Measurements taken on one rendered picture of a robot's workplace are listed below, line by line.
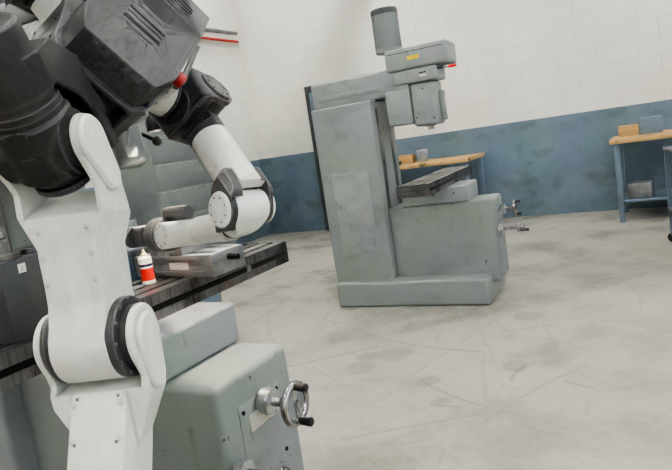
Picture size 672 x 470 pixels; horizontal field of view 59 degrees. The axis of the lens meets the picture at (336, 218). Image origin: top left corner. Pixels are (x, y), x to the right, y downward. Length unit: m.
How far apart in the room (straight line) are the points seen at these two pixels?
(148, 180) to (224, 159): 5.65
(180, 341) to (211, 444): 0.28
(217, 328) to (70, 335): 0.73
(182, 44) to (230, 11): 8.45
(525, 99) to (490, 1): 1.28
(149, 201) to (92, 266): 5.91
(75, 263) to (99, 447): 0.31
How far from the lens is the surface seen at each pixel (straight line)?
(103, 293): 1.08
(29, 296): 1.60
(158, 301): 1.79
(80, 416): 1.17
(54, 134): 1.03
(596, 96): 7.71
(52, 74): 1.04
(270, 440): 1.73
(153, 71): 1.16
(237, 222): 1.26
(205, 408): 1.56
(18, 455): 2.18
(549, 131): 7.77
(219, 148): 1.31
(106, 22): 1.16
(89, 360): 1.10
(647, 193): 6.98
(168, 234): 1.46
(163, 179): 6.95
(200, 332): 1.72
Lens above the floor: 1.30
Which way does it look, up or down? 7 degrees down
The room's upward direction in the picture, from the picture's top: 9 degrees counter-clockwise
